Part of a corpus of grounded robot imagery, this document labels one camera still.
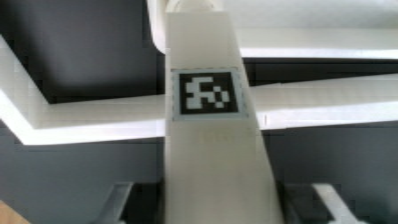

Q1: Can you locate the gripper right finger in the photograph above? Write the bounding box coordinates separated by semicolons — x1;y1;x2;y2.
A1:
279;183;364;224

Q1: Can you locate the white leg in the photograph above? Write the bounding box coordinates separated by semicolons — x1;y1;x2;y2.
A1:
165;0;284;224

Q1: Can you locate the white front rail barrier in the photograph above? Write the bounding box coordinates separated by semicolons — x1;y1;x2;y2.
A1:
0;36;398;145

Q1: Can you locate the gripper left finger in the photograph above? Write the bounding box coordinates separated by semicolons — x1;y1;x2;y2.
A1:
90;182;160;224

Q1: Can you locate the white desk top tray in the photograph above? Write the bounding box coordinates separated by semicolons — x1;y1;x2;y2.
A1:
206;0;398;60

